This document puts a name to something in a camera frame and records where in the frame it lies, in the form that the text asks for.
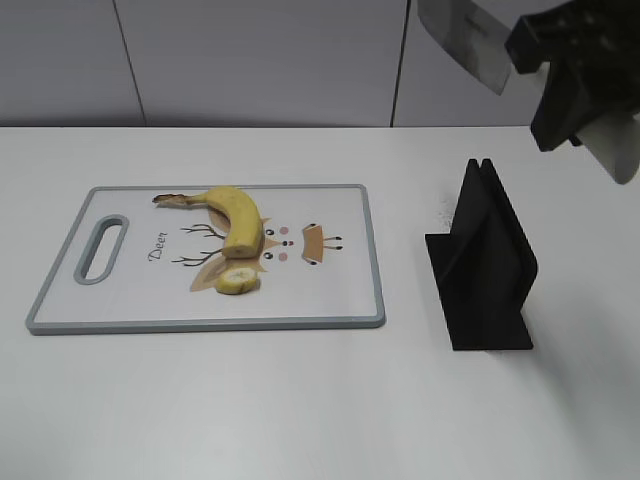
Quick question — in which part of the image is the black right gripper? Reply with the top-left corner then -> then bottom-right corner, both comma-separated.
505,1 -> 639,152

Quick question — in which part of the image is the silver kitchen knife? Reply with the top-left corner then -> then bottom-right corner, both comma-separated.
418,1 -> 639,184

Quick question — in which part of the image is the yellow banana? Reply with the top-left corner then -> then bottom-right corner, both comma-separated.
152,186 -> 264,260

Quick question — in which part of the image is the cut banana slice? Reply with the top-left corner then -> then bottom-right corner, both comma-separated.
214,267 -> 259,295

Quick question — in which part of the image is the black knife stand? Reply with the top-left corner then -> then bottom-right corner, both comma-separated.
425,158 -> 538,351

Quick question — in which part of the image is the white grey-rimmed cutting board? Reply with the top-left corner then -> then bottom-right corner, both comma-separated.
26,184 -> 385,335

